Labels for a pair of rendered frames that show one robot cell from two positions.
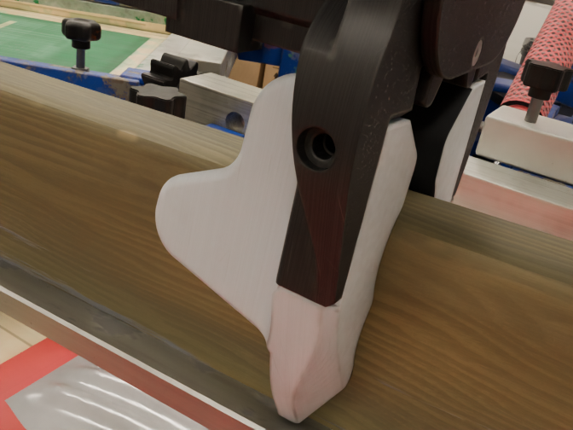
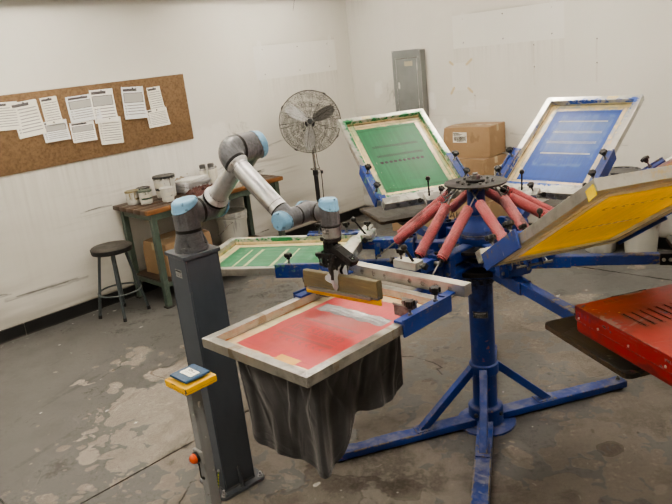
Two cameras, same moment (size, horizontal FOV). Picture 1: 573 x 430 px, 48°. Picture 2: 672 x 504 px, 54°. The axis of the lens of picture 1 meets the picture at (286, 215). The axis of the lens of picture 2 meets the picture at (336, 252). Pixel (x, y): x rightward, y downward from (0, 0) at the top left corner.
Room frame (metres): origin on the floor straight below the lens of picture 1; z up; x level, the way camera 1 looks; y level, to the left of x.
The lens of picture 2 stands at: (-2.17, -0.84, 1.96)
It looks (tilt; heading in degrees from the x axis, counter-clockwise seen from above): 17 degrees down; 19
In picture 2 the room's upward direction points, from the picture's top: 6 degrees counter-clockwise
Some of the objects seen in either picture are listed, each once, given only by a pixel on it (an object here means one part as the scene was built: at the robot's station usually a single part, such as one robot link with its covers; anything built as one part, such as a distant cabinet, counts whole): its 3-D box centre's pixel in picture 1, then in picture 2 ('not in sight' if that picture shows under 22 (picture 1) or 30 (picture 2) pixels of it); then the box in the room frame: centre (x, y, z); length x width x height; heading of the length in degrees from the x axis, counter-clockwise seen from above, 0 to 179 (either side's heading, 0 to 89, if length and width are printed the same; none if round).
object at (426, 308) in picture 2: not in sight; (423, 314); (0.16, -0.35, 0.98); 0.30 x 0.05 x 0.07; 153
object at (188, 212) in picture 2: not in sight; (186, 212); (0.32, 0.71, 1.37); 0.13 x 0.12 x 0.14; 158
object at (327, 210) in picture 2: not in sight; (328, 212); (0.16, -0.01, 1.39); 0.09 x 0.08 x 0.11; 68
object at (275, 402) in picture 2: not in sight; (280, 408); (-0.19, 0.14, 0.74); 0.45 x 0.03 x 0.43; 63
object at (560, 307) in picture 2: not in sight; (557, 303); (0.46, -0.83, 0.91); 1.34 x 0.40 x 0.08; 33
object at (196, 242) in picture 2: not in sight; (190, 238); (0.32, 0.71, 1.25); 0.15 x 0.15 x 0.10
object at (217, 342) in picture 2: not in sight; (329, 322); (0.07, 0.01, 0.97); 0.79 x 0.58 x 0.04; 153
